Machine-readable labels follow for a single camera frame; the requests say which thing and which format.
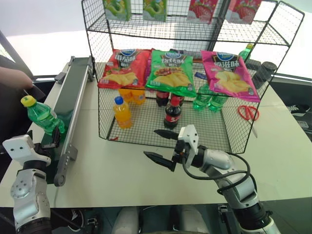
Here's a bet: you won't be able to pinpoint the red potato chips bag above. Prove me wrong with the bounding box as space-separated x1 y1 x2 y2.
97 48 152 90

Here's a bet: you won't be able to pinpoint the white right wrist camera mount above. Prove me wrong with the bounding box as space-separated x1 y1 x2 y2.
177 124 199 163

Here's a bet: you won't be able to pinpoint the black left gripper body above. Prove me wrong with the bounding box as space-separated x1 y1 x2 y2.
34 142 60 167

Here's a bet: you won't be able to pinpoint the grey rounded shape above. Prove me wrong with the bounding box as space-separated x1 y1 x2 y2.
179 205 211 234
112 206 140 234

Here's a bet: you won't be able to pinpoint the black wire mesh rack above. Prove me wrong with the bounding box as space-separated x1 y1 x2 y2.
81 0 305 154

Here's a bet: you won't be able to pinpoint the person's bare hand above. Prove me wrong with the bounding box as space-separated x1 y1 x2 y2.
0 65 34 90

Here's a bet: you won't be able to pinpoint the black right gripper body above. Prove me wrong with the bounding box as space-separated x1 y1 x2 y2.
171 139 194 169

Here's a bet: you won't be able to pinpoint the green conveyor belt grey frame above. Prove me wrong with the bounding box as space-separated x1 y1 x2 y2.
40 56 96 187

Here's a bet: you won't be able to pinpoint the pink potato chips bag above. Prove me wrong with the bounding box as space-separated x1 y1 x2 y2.
201 50 261 103

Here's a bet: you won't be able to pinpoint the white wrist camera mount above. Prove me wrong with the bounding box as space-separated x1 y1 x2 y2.
2 134 52 167
177 124 199 163

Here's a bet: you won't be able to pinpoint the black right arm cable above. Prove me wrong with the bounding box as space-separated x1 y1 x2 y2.
181 153 257 195

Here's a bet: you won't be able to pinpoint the green soda bottle yellow cap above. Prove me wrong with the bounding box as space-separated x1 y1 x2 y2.
20 95 66 136

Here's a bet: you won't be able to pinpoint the red strawberry hanging packet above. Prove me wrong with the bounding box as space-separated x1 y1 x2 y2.
187 0 219 25

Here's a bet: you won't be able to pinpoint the orange soda bottle blue cap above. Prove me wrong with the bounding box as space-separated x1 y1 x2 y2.
112 96 134 130

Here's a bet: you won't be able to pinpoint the black cylindrical container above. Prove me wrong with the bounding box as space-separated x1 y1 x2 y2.
252 61 278 89

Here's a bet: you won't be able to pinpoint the black item with white print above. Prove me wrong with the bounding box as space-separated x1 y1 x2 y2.
284 104 312 118

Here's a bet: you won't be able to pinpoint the cola bottle red cap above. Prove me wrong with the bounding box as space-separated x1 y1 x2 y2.
163 97 182 130

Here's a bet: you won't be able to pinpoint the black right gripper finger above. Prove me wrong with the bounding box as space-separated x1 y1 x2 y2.
154 129 180 140
143 151 178 173

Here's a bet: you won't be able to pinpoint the green potato chips bag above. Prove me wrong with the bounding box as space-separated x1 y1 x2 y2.
145 49 197 98

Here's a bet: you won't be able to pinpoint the red handled scissors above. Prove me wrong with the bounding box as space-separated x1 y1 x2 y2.
237 104 259 138

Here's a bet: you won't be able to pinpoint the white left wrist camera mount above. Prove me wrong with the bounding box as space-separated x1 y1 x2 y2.
2 134 52 167

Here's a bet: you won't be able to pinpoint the green hanging snack packet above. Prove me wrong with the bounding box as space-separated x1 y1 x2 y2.
142 0 168 22
102 0 132 21

